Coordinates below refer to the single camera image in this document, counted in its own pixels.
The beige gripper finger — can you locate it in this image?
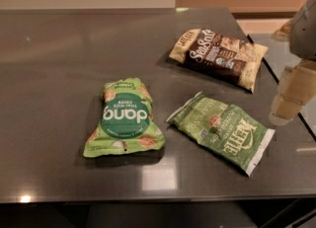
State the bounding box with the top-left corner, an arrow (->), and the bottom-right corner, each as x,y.
272,19 -> 292,41
269,59 -> 316,125

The green Dang rice chip bag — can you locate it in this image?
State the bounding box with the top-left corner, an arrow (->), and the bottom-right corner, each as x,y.
83,78 -> 165,158

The brown sea salt chip bag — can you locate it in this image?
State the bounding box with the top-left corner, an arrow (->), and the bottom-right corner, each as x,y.
169,29 -> 268,93

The green Kettle jalapeno chip bag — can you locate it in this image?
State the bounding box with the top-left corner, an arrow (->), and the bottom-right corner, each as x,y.
167,92 -> 275,176

